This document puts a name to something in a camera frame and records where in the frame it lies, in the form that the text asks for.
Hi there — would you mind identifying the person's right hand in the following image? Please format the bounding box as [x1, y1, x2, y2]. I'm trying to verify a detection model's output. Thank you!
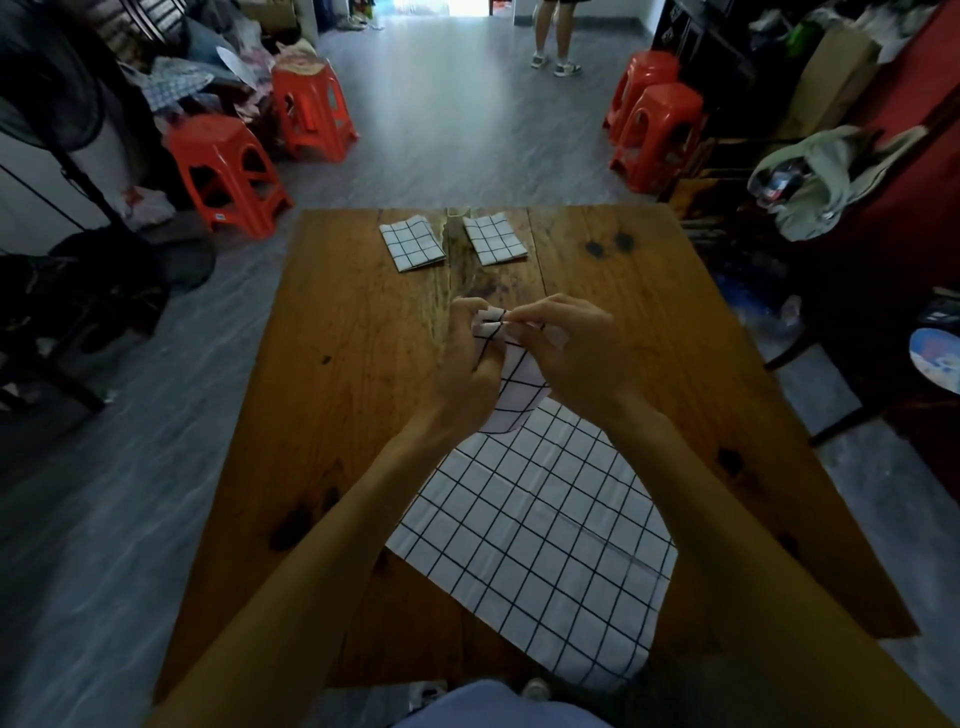
[504, 293, 655, 430]

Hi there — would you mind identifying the person's left hand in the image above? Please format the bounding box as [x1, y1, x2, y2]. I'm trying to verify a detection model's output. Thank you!
[417, 296, 513, 438]

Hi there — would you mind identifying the large white grid cloth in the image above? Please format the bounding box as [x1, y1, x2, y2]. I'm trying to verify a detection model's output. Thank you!
[385, 303, 680, 695]

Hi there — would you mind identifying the person's left forearm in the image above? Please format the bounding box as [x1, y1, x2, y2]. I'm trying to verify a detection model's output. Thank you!
[146, 420, 485, 728]

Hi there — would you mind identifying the person's right forearm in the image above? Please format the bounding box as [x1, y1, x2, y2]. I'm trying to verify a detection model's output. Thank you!
[598, 405, 955, 728]

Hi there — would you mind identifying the folded white grid cloth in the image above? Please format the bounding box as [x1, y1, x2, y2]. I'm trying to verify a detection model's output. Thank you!
[462, 214, 529, 268]
[378, 216, 448, 275]

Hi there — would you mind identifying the red plastic stool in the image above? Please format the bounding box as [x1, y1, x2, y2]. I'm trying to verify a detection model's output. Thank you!
[162, 113, 296, 240]
[609, 81, 707, 197]
[603, 50, 681, 148]
[269, 58, 360, 165]

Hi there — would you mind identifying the grey-green fabric bag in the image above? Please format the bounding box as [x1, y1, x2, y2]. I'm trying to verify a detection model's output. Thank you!
[747, 123, 931, 242]

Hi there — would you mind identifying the dark wooden chair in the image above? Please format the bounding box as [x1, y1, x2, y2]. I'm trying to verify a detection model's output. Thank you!
[763, 285, 960, 451]

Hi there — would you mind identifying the white plastic bag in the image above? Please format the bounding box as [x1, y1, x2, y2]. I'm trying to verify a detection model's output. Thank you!
[118, 184, 178, 231]

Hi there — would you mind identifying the blue checkered cloth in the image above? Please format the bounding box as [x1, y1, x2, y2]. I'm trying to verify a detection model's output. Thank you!
[138, 55, 220, 115]

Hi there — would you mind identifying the person's light blue clothing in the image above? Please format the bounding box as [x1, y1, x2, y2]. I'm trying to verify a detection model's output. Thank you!
[393, 678, 615, 728]

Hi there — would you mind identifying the brown paper bag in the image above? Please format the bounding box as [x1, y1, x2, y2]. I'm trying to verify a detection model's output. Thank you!
[775, 25, 883, 141]

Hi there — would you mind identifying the black standing fan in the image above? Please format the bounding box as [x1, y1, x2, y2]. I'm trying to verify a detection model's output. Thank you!
[0, 0, 219, 301]

